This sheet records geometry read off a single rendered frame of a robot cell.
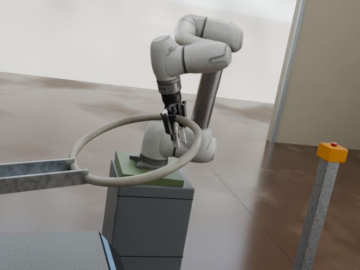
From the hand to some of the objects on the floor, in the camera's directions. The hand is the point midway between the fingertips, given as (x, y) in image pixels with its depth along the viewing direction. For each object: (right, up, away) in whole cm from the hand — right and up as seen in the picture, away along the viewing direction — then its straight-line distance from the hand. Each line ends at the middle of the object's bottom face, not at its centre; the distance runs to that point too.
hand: (178, 137), depth 182 cm
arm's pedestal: (-28, -96, +88) cm, 133 cm away
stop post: (+71, -108, +104) cm, 166 cm away
